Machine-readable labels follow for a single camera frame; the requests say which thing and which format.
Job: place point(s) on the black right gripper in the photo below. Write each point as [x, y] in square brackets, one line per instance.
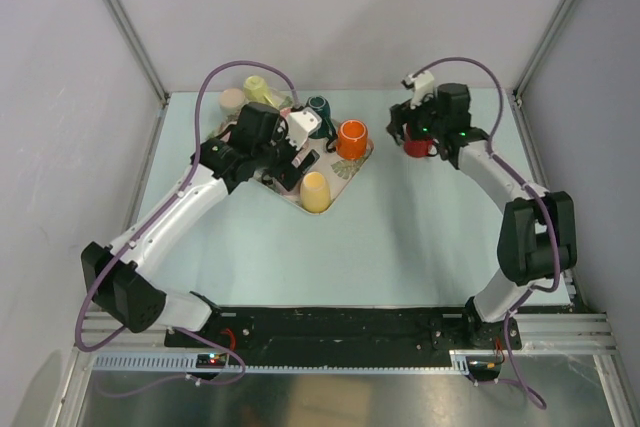
[404, 114]

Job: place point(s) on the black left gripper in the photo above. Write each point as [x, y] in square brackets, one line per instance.
[287, 174]

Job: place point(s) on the red mug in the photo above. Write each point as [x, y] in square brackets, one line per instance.
[418, 147]

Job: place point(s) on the orange mug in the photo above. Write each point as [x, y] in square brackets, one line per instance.
[352, 139]

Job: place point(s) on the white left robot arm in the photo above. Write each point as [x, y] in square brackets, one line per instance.
[121, 277]

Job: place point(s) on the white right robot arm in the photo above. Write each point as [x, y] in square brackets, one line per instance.
[537, 238]

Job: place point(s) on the dark green mug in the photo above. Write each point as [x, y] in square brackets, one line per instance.
[321, 107]

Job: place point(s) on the pale yellow green mug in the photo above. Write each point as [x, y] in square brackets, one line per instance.
[256, 89]

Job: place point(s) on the beige mug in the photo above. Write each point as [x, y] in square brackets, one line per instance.
[231, 101]

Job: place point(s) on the leaf pattern serving tray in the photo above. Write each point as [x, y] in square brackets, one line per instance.
[350, 167]

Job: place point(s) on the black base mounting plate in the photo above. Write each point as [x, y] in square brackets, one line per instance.
[349, 337]

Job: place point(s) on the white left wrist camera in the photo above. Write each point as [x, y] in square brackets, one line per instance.
[301, 125]

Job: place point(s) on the grey slotted cable duct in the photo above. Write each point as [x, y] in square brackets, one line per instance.
[196, 362]

